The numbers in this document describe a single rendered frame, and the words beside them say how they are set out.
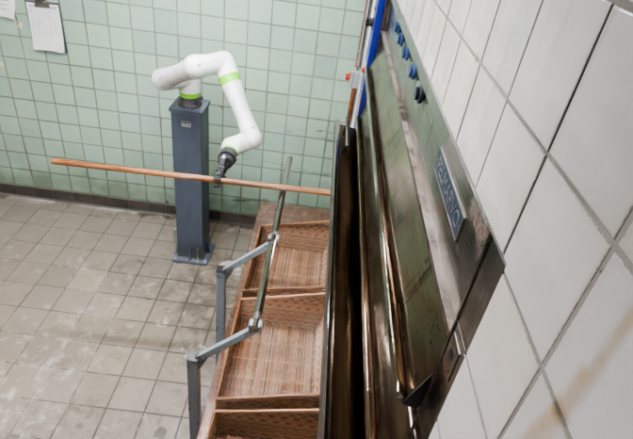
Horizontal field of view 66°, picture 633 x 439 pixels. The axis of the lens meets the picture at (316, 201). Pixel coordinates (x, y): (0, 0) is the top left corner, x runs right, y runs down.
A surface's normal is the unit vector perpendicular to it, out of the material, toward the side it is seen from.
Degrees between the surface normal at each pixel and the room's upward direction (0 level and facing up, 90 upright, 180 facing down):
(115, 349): 0
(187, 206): 90
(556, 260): 90
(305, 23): 90
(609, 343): 90
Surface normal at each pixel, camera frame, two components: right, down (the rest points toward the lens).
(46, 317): 0.12, -0.83
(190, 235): -0.07, 0.55
